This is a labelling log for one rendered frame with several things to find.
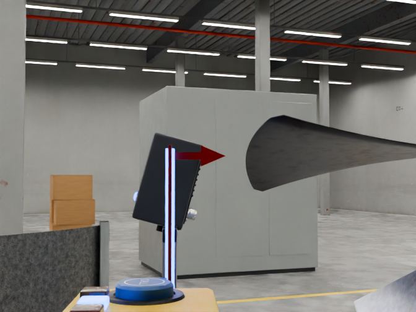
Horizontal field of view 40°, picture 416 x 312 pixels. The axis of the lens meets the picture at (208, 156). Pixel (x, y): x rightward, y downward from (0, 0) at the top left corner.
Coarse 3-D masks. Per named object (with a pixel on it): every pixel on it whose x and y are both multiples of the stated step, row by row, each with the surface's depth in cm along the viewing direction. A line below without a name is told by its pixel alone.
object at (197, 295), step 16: (176, 288) 42; (192, 288) 42; (208, 288) 42; (112, 304) 37; (128, 304) 37; (144, 304) 37; (160, 304) 37; (176, 304) 37; (192, 304) 37; (208, 304) 37
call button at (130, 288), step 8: (128, 280) 40; (136, 280) 40; (144, 280) 40; (152, 280) 40; (160, 280) 40; (168, 280) 40; (120, 288) 38; (128, 288) 38; (136, 288) 38; (144, 288) 38; (152, 288) 38; (160, 288) 38; (168, 288) 39; (120, 296) 38; (128, 296) 38; (136, 296) 38; (144, 296) 38; (152, 296) 38; (160, 296) 38; (168, 296) 38
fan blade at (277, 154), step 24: (288, 120) 57; (264, 144) 63; (288, 144) 63; (312, 144) 63; (336, 144) 62; (360, 144) 61; (384, 144) 60; (408, 144) 60; (264, 168) 71; (288, 168) 71; (312, 168) 72; (336, 168) 73
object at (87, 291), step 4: (84, 288) 39; (88, 288) 39; (92, 288) 39; (96, 288) 39; (100, 288) 39; (104, 288) 39; (108, 288) 40; (80, 292) 38; (84, 292) 38; (88, 292) 38; (92, 292) 38; (96, 292) 38; (100, 292) 38; (104, 292) 38; (108, 292) 40; (80, 296) 38
